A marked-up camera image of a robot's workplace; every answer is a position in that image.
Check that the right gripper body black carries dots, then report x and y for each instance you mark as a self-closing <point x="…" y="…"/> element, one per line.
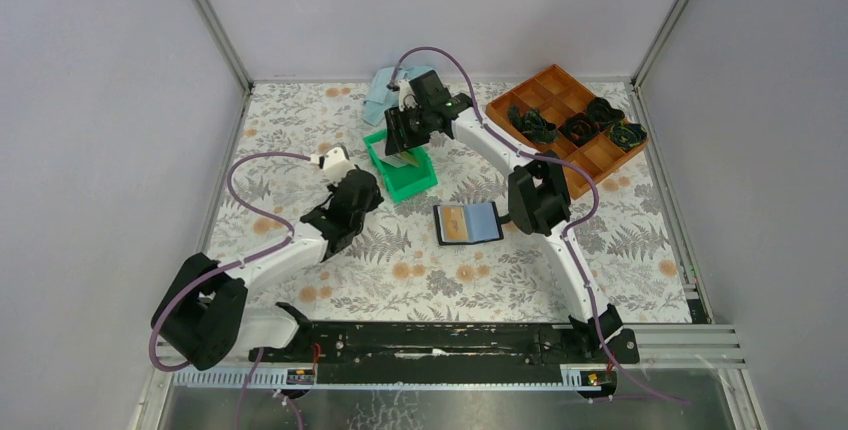
<point x="426" y="111"/>

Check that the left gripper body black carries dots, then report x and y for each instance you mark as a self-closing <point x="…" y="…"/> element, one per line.
<point x="375" y="201"/>

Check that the green plastic bin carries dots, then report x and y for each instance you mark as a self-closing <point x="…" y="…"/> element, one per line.
<point x="406" y="181"/>

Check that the gold credit card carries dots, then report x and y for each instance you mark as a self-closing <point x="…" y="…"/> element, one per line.
<point x="453" y="223"/>

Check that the black card holder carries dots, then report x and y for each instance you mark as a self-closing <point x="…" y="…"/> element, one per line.
<point x="483" y="222"/>

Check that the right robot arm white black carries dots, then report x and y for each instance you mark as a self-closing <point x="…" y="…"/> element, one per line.
<point x="538" y="199"/>

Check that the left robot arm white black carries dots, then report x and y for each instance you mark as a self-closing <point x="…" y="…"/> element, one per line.
<point x="203" y="315"/>

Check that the stack of cards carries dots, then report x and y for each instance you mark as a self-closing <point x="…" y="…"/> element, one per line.
<point x="402" y="159"/>

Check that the light blue cloth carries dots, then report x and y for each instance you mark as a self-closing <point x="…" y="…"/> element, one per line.
<point x="380" y="98"/>

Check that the orange compartment tray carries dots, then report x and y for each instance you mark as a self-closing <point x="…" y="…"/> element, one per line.
<point x="554" y="114"/>

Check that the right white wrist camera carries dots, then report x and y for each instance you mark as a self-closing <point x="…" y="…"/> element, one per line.
<point x="401" y="87"/>

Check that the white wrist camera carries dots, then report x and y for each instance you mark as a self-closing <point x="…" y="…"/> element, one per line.
<point x="401" y="87"/>
<point x="334" y="163"/>

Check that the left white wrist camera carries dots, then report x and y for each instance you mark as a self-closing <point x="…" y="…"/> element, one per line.
<point x="334" y="163"/>

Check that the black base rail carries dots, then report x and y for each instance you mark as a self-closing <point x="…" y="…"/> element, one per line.
<point x="447" y="354"/>

